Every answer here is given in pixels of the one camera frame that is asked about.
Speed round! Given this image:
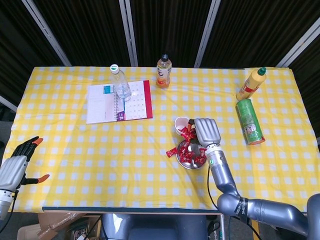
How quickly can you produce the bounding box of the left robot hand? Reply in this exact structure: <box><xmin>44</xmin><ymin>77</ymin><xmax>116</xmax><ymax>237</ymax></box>
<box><xmin>0</xmin><ymin>136</ymin><xmax>50</xmax><ymax>193</ymax></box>

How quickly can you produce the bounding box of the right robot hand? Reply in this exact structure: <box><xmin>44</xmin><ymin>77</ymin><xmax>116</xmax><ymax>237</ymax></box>
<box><xmin>183</xmin><ymin>117</ymin><xmax>223</xmax><ymax>150</ymax></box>

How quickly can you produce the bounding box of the white paper cup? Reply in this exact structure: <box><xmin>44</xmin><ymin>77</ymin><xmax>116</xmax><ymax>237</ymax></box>
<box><xmin>174</xmin><ymin>116</ymin><xmax>191</xmax><ymax>137</ymax></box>

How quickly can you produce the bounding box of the round metal plate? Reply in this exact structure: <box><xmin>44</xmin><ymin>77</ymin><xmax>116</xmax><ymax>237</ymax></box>
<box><xmin>176</xmin><ymin>139</ymin><xmax>208</xmax><ymax>171</ymax></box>

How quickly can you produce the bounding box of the green chips can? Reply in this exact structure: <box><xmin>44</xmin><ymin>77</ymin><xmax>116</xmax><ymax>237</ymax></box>
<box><xmin>235</xmin><ymin>98</ymin><xmax>266</xmax><ymax>146</ymax></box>

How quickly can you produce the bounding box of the yellow squeeze bottle green cap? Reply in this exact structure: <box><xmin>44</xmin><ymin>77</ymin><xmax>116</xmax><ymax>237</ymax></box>
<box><xmin>236</xmin><ymin>66</ymin><xmax>268</xmax><ymax>101</ymax></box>

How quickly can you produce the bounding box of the brown cardboard box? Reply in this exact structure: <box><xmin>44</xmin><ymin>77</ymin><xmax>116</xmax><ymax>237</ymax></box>
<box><xmin>16</xmin><ymin>212</ymin><xmax>101</xmax><ymax>240</ymax></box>

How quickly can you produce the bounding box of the orange juice bottle black cap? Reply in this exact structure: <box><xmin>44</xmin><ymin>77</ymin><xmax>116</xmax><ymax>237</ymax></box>
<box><xmin>156</xmin><ymin>52</ymin><xmax>173</xmax><ymax>89</ymax></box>

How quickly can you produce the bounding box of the yellow white checked tablecloth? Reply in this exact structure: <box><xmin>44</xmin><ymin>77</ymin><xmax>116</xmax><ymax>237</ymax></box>
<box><xmin>6</xmin><ymin>65</ymin><xmax>320</xmax><ymax>213</ymax></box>

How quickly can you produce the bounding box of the clear water bottle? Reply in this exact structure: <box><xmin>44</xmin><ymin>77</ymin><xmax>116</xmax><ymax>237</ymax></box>
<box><xmin>110</xmin><ymin>63</ymin><xmax>133</xmax><ymax>102</ymax></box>

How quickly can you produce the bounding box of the metal table leg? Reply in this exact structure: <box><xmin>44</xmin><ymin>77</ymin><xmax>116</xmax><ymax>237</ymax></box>
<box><xmin>219</xmin><ymin>216</ymin><xmax>227</xmax><ymax>240</ymax></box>

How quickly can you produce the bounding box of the grey robot torso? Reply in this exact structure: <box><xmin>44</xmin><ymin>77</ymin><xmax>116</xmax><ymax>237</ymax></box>
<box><xmin>100</xmin><ymin>213</ymin><xmax>208</xmax><ymax>240</ymax></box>

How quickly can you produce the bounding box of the black pleated partition panel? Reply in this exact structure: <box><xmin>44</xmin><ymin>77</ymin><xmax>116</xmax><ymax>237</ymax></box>
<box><xmin>287</xmin><ymin>32</ymin><xmax>320</xmax><ymax>141</ymax></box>
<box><xmin>0</xmin><ymin>0</ymin><xmax>62</xmax><ymax>106</ymax></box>
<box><xmin>201</xmin><ymin>0</ymin><xmax>320</xmax><ymax>68</ymax></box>
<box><xmin>33</xmin><ymin>0</ymin><xmax>133</xmax><ymax>67</ymax></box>
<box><xmin>129</xmin><ymin>0</ymin><xmax>213</xmax><ymax>68</ymax></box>

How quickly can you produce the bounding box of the spiral calendar notebook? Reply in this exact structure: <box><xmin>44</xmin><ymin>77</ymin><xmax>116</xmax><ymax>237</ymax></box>
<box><xmin>86</xmin><ymin>79</ymin><xmax>154</xmax><ymax>125</ymax></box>

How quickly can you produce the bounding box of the yellow table leg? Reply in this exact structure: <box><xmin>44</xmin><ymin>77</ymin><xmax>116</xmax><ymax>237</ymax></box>
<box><xmin>251</xmin><ymin>221</ymin><xmax>260</xmax><ymax>240</ymax></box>

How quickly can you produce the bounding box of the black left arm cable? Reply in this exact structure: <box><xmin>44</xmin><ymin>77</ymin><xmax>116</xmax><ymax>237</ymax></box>
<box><xmin>2</xmin><ymin>191</ymin><xmax>17</xmax><ymax>227</ymax></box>

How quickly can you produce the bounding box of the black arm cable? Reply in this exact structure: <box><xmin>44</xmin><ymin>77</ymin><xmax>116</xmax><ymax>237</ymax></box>
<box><xmin>206</xmin><ymin>164</ymin><xmax>219</xmax><ymax>211</ymax></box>
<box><xmin>2</xmin><ymin>191</ymin><xmax>17</xmax><ymax>227</ymax></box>

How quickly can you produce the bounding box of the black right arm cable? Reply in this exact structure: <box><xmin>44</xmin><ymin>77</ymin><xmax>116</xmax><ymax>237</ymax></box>
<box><xmin>206</xmin><ymin>164</ymin><xmax>219</xmax><ymax>211</ymax></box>

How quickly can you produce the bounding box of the white partition post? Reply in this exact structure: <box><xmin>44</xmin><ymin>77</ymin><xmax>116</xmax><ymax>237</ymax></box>
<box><xmin>194</xmin><ymin>0</ymin><xmax>222</xmax><ymax>68</ymax></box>
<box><xmin>21</xmin><ymin>0</ymin><xmax>72</xmax><ymax>67</ymax></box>
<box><xmin>0</xmin><ymin>94</ymin><xmax>19</xmax><ymax>112</ymax></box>
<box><xmin>275</xmin><ymin>23</ymin><xmax>320</xmax><ymax>68</ymax></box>
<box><xmin>118</xmin><ymin>0</ymin><xmax>139</xmax><ymax>67</ymax></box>

